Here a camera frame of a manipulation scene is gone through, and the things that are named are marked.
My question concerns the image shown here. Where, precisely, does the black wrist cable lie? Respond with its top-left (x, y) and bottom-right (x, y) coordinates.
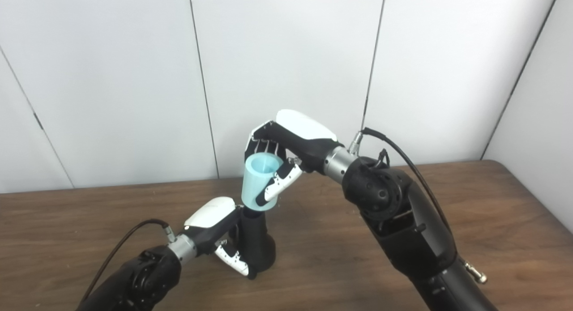
top-left (81, 219), bottom-right (176, 302)
top-left (349, 127), bottom-right (487, 284)

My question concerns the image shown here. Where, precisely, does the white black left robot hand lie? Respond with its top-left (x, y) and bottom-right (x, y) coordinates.
top-left (183, 197), bottom-right (250, 277)

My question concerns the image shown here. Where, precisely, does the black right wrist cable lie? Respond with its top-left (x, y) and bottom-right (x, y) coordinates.
top-left (349, 127), bottom-right (487, 284)

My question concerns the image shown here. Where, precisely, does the light-blue hose piece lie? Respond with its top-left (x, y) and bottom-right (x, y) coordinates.
top-left (241, 153), bottom-right (284, 211)

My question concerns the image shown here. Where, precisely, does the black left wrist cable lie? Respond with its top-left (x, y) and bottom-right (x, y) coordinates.
top-left (81, 219), bottom-right (176, 302)

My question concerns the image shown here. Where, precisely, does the black flared nozzle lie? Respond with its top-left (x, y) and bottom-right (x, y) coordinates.
top-left (239, 206), bottom-right (276, 280)

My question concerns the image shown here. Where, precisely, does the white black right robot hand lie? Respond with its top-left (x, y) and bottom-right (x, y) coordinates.
top-left (244, 109), bottom-right (343, 204)

